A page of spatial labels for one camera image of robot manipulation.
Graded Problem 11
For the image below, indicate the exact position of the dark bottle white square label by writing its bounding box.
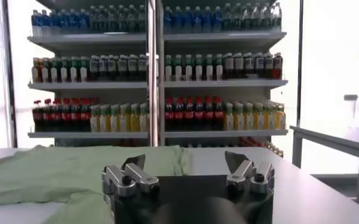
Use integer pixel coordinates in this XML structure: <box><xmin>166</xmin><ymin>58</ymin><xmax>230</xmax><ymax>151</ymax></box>
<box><xmin>254</xmin><ymin>52</ymin><xmax>265</xmax><ymax>80</ymax></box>
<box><xmin>127</xmin><ymin>54</ymin><xmax>138</xmax><ymax>82</ymax></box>
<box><xmin>89</xmin><ymin>55</ymin><xmax>99</xmax><ymax>82</ymax></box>
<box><xmin>263</xmin><ymin>52</ymin><xmax>274</xmax><ymax>80</ymax></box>
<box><xmin>98</xmin><ymin>55</ymin><xmax>108</xmax><ymax>82</ymax></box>
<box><xmin>243</xmin><ymin>52</ymin><xmax>255</xmax><ymax>80</ymax></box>
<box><xmin>118</xmin><ymin>54</ymin><xmax>129</xmax><ymax>82</ymax></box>
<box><xmin>107</xmin><ymin>55</ymin><xmax>118</xmax><ymax>82</ymax></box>
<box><xmin>137</xmin><ymin>54</ymin><xmax>148</xmax><ymax>82</ymax></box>

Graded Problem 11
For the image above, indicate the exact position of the green polo shirt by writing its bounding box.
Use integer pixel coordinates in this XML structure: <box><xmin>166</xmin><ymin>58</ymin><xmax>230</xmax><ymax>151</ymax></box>
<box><xmin>0</xmin><ymin>145</ymin><xmax>192</xmax><ymax>224</ymax></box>

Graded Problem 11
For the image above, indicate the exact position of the grey drinks shelving unit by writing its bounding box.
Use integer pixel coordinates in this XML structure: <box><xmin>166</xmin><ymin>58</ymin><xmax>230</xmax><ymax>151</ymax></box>
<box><xmin>26</xmin><ymin>0</ymin><xmax>156</xmax><ymax>147</ymax></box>
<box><xmin>154</xmin><ymin>0</ymin><xmax>289</xmax><ymax>150</ymax></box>

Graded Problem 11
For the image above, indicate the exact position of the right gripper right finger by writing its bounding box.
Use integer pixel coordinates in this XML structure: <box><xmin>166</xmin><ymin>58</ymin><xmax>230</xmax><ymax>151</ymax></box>
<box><xmin>224</xmin><ymin>150</ymin><xmax>275</xmax><ymax>195</ymax></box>

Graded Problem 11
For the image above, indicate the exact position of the orange cap white label bottle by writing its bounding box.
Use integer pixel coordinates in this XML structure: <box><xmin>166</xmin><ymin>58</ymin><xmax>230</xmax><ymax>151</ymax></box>
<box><xmin>31</xmin><ymin>57</ymin><xmax>40</xmax><ymax>83</ymax></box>

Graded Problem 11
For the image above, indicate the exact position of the dark bottle beige label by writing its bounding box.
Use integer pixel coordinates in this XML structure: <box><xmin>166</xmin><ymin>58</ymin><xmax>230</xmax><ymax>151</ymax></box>
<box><xmin>233</xmin><ymin>53</ymin><xmax>244</xmax><ymax>80</ymax></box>
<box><xmin>223</xmin><ymin>53</ymin><xmax>235</xmax><ymax>80</ymax></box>

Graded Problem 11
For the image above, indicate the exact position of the black slanted pole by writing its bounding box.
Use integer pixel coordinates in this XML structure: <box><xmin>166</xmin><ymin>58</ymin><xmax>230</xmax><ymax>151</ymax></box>
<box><xmin>296</xmin><ymin>0</ymin><xmax>304</xmax><ymax>128</ymax></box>

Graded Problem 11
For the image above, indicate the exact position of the grey window frame post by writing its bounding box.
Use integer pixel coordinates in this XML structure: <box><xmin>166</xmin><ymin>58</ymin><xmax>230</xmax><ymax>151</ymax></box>
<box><xmin>1</xmin><ymin>0</ymin><xmax>18</xmax><ymax>149</ymax></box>

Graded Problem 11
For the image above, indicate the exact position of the grey metal frame table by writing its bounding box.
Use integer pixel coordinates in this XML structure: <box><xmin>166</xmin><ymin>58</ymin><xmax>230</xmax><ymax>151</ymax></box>
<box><xmin>290</xmin><ymin>124</ymin><xmax>359</xmax><ymax>214</ymax></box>

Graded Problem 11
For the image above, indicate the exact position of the clear plastic container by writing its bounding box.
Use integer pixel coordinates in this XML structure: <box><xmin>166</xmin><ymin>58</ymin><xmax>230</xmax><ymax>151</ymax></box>
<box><xmin>343</xmin><ymin>94</ymin><xmax>358</xmax><ymax>123</ymax></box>

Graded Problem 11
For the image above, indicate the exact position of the green cap white label bottle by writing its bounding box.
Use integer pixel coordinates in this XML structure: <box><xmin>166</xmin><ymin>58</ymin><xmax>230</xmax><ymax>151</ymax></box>
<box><xmin>174</xmin><ymin>54</ymin><xmax>183</xmax><ymax>82</ymax></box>
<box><xmin>69</xmin><ymin>57</ymin><xmax>79</xmax><ymax>83</ymax></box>
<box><xmin>60</xmin><ymin>57</ymin><xmax>69</xmax><ymax>83</ymax></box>
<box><xmin>205</xmin><ymin>54</ymin><xmax>214</xmax><ymax>82</ymax></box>
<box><xmin>79</xmin><ymin>56</ymin><xmax>89</xmax><ymax>83</ymax></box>
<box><xmin>194</xmin><ymin>54</ymin><xmax>204</xmax><ymax>82</ymax></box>
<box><xmin>164</xmin><ymin>54</ymin><xmax>174</xmax><ymax>82</ymax></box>
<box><xmin>40</xmin><ymin>57</ymin><xmax>50</xmax><ymax>83</ymax></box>
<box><xmin>184</xmin><ymin>54</ymin><xmax>194</xmax><ymax>82</ymax></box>
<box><xmin>50</xmin><ymin>57</ymin><xmax>60</xmax><ymax>83</ymax></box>
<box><xmin>215</xmin><ymin>54</ymin><xmax>224</xmax><ymax>81</ymax></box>

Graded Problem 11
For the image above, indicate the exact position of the red drink bottle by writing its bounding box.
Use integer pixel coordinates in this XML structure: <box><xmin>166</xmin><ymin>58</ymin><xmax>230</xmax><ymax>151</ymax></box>
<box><xmin>272</xmin><ymin>52</ymin><xmax>283</xmax><ymax>80</ymax></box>

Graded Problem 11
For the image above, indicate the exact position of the yellow drink bottle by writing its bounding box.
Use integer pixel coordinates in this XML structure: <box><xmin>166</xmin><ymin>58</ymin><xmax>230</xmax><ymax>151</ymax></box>
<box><xmin>110</xmin><ymin>103</ymin><xmax>121</xmax><ymax>133</ymax></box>
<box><xmin>100</xmin><ymin>104</ymin><xmax>111</xmax><ymax>133</ymax></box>
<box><xmin>253</xmin><ymin>102</ymin><xmax>264</xmax><ymax>131</ymax></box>
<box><xmin>243</xmin><ymin>102</ymin><xmax>254</xmax><ymax>131</ymax></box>
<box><xmin>90</xmin><ymin>105</ymin><xmax>101</xmax><ymax>133</ymax></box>
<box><xmin>263</xmin><ymin>103</ymin><xmax>274</xmax><ymax>130</ymax></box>
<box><xmin>129</xmin><ymin>103</ymin><xmax>140</xmax><ymax>133</ymax></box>
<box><xmin>273</xmin><ymin>103</ymin><xmax>286</xmax><ymax>130</ymax></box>
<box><xmin>119</xmin><ymin>103</ymin><xmax>130</xmax><ymax>133</ymax></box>
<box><xmin>233</xmin><ymin>102</ymin><xmax>244</xmax><ymax>131</ymax></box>
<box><xmin>223</xmin><ymin>102</ymin><xmax>235</xmax><ymax>131</ymax></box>
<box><xmin>139</xmin><ymin>102</ymin><xmax>149</xmax><ymax>133</ymax></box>

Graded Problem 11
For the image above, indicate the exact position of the red cap cola bottle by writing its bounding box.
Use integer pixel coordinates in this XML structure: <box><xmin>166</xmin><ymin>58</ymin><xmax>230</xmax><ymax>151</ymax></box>
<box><xmin>164</xmin><ymin>97</ymin><xmax>175</xmax><ymax>131</ymax></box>
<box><xmin>194</xmin><ymin>96</ymin><xmax>205</xmax><ymax>131</ymax></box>
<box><xmin>174</xmin><ymin>97</ymin><xmax>185</xmax><ymax>131</ymax></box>
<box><xmin>80</xmin><ymin>97</ymin><xmax>91</xmax><ymax>132</ymax></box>
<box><xmin>213</xmin><ymin>96</ymin><xmax>224</xmax><ymax>131</ymax></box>
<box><xmin>184</xmin><ymin>97</ymin><xmax>195</xmax><ymax>131</ymax></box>
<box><xmin>52</xmin><ymin>98</ymin><xmax>63</xmax><ymax>132</ymax></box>
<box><xmin>204</xmin><ymin>96</ymin><xmax>215</xmax><ymax>131</ymax></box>
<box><xmin>61</xmin><ymin>97</ymin><xmax>72</xmax><ymax>132</ymax></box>
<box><xmin>42</xmin><ymin>99</ymin><xmax>53</xmax><ymax>132</ymax></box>
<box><xmin>32</xmin><ymin>100</ymin><xmax>43</xmax><ymax>132</ymax></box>
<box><xmin>71</xmin><ymin>97</ymin><xmax>82</xmax><ymax>132</ymax></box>

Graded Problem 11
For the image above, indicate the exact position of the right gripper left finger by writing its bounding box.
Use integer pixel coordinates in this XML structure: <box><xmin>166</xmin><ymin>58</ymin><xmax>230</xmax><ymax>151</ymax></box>
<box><xmin>101</xmin><ymin>153</ymin><xmax>161</xmax><ymax>198</ymax></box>

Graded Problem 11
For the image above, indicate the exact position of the blue label water bottle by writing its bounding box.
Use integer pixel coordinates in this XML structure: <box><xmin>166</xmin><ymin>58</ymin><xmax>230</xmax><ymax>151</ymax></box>
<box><xmin>163</xmin><ymin>6</ymin><xmax>174</xmax><ymax>33</ymax></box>
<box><xmin>50</xmin><ymin>9</ymin><xmax>60</xmax><ymax>35</ymax></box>
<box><xmin>40</xmin><ymin>9</ymin><xmax>51</xmax><ymax>37</ymax></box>
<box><xmin>78</xmin><ymin>8</ymin><xmax>90</xmax><ymax>33</ymax></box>
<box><xmin>69</xmin><ymin>8</ymin><xmax>79</xmax><ymax>34</ymax></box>
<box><xmin>193</xmin><ymin>5</ymin><xmax>204</xmax><ymax>33</ymax></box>
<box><xmin>212</xmin><ymin>5</ymin><xmax>223</xmax><ymax>33</ymax></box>
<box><xmin>173</xmin><ymin>5</ymin><xmax>184</xmax><ymax>33</ymax></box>
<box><xmin>31</xmin><ymin>9</ymin><xmax>42</xmax><ymax>37</ymax></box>
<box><xmin>183</xmin><ymin>5</ymin><xmax>194</xmax><ymax>33</ymax></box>
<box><xmin>202</xmin><ymin>5</ymin><xmax>213</xmax><ymax>33</ymax></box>
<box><xmin>59</xmin><ymin>8</ymin><xmax>70</xmax><ymax>34</ymax></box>

